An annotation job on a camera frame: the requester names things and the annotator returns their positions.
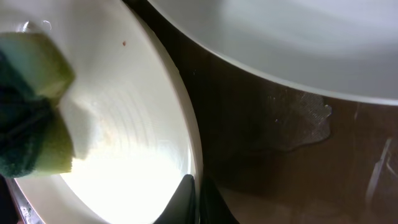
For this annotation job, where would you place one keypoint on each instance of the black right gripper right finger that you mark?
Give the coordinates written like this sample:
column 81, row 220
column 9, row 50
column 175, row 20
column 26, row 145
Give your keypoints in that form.
column 213, row 208

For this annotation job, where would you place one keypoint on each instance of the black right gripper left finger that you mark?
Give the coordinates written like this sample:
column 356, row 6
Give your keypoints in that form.
column 181, row 208

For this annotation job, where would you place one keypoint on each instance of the white cream plate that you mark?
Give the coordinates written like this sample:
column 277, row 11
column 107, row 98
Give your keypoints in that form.
column 130, row 117

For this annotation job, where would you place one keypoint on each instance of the green yellow sponge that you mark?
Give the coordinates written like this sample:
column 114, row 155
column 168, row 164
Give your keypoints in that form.
column 34, row 77

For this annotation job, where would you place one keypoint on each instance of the brown serving tray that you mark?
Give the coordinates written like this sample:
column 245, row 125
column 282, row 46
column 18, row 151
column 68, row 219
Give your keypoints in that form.
column 278, row 154

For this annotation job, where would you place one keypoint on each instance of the light blue-grey plate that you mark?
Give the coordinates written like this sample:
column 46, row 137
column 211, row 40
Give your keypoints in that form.
column 344, row 49

